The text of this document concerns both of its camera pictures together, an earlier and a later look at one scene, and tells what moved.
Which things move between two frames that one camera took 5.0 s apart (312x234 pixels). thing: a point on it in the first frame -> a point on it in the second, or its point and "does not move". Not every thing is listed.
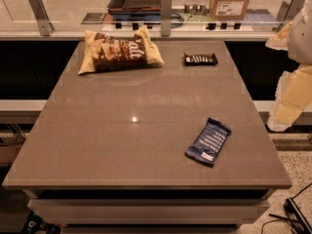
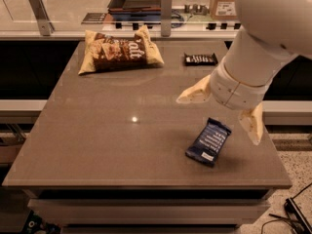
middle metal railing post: [166, 5] does not move
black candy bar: [200, 59] does not move
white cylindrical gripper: [301, 39] -> [234, 93]
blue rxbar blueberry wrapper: [208, 144] does not move
